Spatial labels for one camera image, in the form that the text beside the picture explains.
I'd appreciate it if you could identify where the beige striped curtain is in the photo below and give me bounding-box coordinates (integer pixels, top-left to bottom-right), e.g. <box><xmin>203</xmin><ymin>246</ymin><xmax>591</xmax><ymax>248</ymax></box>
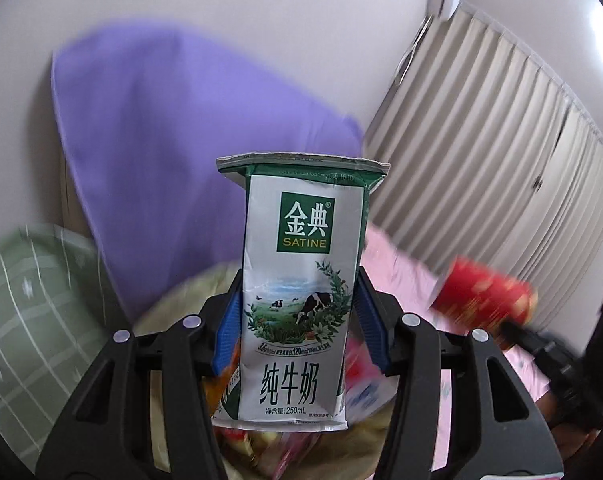
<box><xmin>364</xmin><ymin>4</ymin><xmax>603</xmax><ymax>328</ymax></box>

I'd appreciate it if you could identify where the green white milk carton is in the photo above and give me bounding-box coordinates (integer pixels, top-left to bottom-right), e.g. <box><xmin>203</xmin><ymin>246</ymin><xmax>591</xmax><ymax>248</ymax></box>
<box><xmin>213</xmin><ymin>152</ymin><xmax>389</xmax><ymax>432</ymax></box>

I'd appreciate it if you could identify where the yellow trash bag bin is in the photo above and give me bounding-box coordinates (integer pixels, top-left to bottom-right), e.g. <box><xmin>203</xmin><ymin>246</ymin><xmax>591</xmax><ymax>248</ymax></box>
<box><xmin>131</xmin><ymin>259</ymin><xmax>398</xmax><ymax>480</ymax></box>

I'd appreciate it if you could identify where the purple pillow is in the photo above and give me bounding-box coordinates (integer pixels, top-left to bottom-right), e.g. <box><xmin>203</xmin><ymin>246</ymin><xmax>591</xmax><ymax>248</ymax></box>
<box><xmin>50</xmin><ymin>20</ymin><xmax>363</xmax><ymax>321</ymax></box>

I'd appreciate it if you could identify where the colourful tissue pack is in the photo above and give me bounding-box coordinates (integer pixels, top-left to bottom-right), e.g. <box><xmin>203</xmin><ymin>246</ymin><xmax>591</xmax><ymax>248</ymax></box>
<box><xmin>345</xmin><ymin>338</ymin><xmax>398</xmax><ymax>425</ymax></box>

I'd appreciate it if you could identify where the person right hand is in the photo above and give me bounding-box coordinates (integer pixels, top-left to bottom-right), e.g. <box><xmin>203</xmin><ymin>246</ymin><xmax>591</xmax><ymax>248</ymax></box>
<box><xmin>536</xmin><ymin>390</ymin><xmax>603</xmax><ymax>436</ymax></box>

